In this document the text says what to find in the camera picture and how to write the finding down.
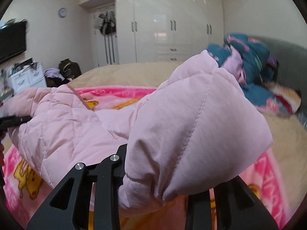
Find white drawer chest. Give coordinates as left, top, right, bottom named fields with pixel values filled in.
left=7, top=62, right=47, bottom=94

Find round wall clock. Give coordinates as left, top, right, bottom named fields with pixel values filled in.
left=58, top=7, right=67, bottom=18

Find dark clothes pile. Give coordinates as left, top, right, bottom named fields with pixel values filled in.
left=44, top=59, right=82, bottom=87

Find grey quilted headboard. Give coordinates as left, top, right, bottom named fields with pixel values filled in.
left=250, top=35, right=307, bottom=130

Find black wall television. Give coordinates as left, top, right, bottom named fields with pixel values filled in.
left=0, top=21, right=27, bottom=63

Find white wardrobe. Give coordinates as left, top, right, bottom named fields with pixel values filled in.
left=116, top=0, right=224, bottom=64

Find hanging bags on door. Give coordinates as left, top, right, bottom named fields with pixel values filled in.
left=94, top=9, right=116, bottom=36

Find pink bear fleece blanket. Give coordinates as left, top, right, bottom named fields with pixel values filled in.
left=3, top=86, right=290, bottom=229

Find tan bed cover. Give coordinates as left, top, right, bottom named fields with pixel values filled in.
left=71, top=62, right=306, bottom=218

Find blue flamingo quilt pile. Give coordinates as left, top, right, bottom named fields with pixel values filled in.
left=207, top=33, right=301, bottom=117

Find pink quilted jacket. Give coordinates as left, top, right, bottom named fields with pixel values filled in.
left=3, top=51, right=273, bottom=217

